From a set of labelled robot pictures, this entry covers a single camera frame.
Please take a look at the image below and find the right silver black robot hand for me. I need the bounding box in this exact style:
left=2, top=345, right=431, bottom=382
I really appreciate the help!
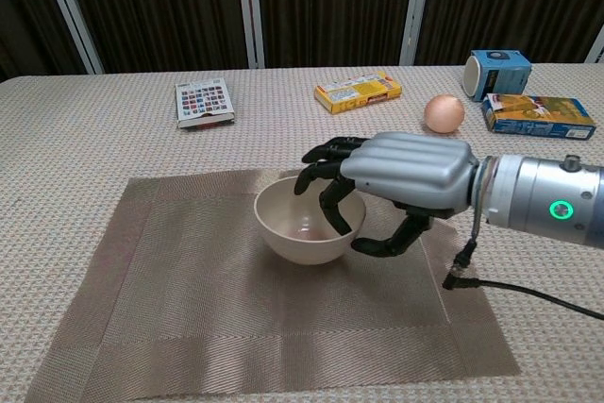
left=294, top=131, right=480, bottom=258

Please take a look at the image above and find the light brown bowl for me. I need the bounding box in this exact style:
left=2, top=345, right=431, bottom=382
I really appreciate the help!
left=253, top=175, right=368, bottom=266

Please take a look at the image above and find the brown woven placemat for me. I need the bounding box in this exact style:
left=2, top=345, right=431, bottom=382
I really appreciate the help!
left=23, top=169, right=522, bottom=403

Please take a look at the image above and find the peach coloured egg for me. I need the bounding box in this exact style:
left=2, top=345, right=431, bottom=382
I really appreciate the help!
left=423, top=93, right=466, bottom=134

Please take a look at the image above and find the yellow cardboard box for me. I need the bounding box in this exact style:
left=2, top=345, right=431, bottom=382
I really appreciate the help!
left=314, top=71, right=404, bottom=115

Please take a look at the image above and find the blue cube box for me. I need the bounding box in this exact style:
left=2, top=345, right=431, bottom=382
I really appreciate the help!
left=462, top=49, right=533, bottom=103

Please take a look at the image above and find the blue and yellow carton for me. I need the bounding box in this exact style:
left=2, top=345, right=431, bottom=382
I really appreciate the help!
left=480, top=92, right=597, bottom=142

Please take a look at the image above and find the white box with coloured squares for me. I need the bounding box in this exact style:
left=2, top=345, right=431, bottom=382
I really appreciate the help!
left=174, top=76, right=236, bottom=130

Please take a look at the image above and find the black pleated curtain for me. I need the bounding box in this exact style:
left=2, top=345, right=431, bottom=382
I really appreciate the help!
left=0, top=0, right=604, bottom=83

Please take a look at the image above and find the beige woven tablecloth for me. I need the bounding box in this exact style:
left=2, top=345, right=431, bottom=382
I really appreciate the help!
left=0, top=62, right=604, bottom=403

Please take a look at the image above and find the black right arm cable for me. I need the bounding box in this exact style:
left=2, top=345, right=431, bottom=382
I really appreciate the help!
left=442, top=171, right=604, bottom=322

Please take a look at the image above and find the grey metal frame post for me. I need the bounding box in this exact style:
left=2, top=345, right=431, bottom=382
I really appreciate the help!
left=35, top=0, right=105, bottom=76
left=583, top=25, right=604, bottom=64
left=399, top=0, right=435, bottom=66
left=234, top=0, right=265, bottom=69

